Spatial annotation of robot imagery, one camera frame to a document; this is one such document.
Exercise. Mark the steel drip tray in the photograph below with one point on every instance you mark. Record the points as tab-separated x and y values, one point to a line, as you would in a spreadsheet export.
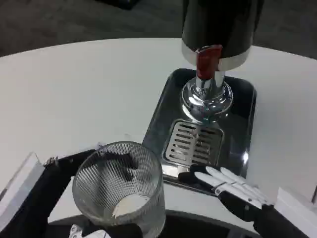
237	129

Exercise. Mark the clear ribbed glass cup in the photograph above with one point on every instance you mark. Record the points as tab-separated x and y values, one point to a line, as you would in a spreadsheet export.
148	198

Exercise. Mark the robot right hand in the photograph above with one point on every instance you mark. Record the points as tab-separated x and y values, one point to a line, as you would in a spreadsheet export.
237	203

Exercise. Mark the slotted steel drain grid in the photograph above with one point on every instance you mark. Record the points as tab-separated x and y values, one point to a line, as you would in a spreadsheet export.
183	141

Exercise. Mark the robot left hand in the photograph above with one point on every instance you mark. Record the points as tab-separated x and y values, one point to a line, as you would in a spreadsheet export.
49	178

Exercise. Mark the black steel drink dispenser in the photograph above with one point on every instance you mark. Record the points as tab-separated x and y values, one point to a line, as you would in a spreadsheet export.
223	22

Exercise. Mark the black robot torso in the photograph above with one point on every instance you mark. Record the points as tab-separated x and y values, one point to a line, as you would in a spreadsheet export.
198	228

